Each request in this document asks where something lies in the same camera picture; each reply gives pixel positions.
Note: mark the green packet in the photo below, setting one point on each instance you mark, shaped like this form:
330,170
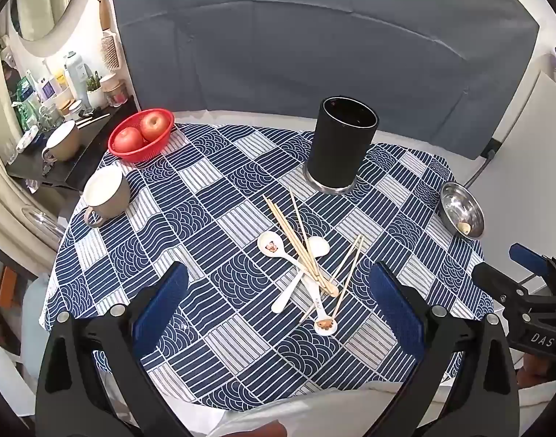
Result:
25,100

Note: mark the oval wall mirror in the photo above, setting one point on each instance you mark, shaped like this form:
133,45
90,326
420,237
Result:
55,4

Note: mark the grey spray bottle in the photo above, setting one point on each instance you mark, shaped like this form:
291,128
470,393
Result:
75,75

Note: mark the small steel bowl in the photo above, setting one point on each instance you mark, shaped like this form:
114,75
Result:
462,211

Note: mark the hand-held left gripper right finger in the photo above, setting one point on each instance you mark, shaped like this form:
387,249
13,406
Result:
394,305

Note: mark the clear glass dish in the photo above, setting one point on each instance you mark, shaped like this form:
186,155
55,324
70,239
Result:
43,221

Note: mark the wooden hairbrush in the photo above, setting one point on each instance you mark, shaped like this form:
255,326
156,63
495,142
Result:
109,50

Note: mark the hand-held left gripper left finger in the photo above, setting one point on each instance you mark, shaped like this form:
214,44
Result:
162,309

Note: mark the red plastic basket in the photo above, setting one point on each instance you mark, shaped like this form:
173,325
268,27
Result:
139,150

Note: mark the clear glass jar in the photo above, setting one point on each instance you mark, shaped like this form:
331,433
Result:
50,117

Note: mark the black cylindrical utensil holder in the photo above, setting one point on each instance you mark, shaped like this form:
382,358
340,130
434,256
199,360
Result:
339,145

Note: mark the white spoon with bear print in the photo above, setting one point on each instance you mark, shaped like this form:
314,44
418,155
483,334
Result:
271,243

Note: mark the white spoon with paw print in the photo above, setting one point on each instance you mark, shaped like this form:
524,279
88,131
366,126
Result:
326,325

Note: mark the plain white ceramic spoon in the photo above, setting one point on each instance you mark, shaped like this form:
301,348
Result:
318,246

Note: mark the pink candle jar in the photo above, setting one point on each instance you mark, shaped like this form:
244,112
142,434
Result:
118,95

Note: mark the red apple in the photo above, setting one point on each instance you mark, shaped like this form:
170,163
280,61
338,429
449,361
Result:
154,126
127,140

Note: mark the person's right forearm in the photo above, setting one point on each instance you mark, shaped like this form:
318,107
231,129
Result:
544,403

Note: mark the grey backdrop cloth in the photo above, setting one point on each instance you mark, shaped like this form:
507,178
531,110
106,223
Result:
328,45

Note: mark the garlic clove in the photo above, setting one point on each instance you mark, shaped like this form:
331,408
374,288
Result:
464,227

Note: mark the beige ceramic mug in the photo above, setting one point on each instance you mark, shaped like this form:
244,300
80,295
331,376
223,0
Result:
64,141
107,193

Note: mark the small potted plant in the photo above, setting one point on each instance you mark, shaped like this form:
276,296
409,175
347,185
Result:
94,91

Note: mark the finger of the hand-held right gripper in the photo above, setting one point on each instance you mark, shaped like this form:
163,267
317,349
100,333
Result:
496,280
528,257

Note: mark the blue patterned tablecloth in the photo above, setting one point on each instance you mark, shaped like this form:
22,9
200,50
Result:
214,218

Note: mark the person's right hand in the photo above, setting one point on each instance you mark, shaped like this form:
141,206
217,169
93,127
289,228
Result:
540,368

